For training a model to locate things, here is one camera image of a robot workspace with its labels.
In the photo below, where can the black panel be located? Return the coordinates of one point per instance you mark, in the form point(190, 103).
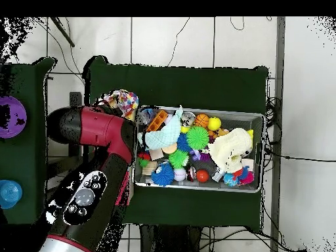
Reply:
point(75, 98)

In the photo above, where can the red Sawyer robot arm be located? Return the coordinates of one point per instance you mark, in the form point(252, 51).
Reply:
point(100, 131)

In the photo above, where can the yellow ball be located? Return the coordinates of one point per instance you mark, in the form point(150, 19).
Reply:
point(214, 124)

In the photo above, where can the small orange basketball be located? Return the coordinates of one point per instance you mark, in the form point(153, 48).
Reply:
point(201, 120)

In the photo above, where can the silver drink can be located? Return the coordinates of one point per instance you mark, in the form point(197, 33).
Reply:
point(188, 118)

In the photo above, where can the red-orange ball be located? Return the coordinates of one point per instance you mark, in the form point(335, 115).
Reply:
point(202, 176)

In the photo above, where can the black rod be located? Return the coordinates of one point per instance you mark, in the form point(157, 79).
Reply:
point(63, 32)

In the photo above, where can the white colourful spotted cloth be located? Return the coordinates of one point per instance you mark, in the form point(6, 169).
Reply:
point(125, 100)

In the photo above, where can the blue bowl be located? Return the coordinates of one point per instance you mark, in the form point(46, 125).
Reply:
point(9, 194)

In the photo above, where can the large blue spiky ball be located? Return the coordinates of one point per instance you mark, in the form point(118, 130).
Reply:
point(163, 175)

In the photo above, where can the mint green waffle cloth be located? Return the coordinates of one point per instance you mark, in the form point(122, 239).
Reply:
point(165, 135)

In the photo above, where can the clear mesh bin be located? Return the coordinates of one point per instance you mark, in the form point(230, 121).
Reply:
point(257, 126)

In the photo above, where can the green side table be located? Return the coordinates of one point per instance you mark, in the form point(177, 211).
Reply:
point(31, 157)

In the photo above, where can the cream waffle cloth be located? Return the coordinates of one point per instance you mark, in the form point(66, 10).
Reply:
point(231, 147)

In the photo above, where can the green spiky ball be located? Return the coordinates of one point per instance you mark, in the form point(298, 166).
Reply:
point(197, 137)

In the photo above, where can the purple bowl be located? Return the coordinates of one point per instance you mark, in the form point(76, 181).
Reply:
point(13, 116)

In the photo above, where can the round wooden disc toy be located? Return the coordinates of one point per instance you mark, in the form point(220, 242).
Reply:
point(169, 148)

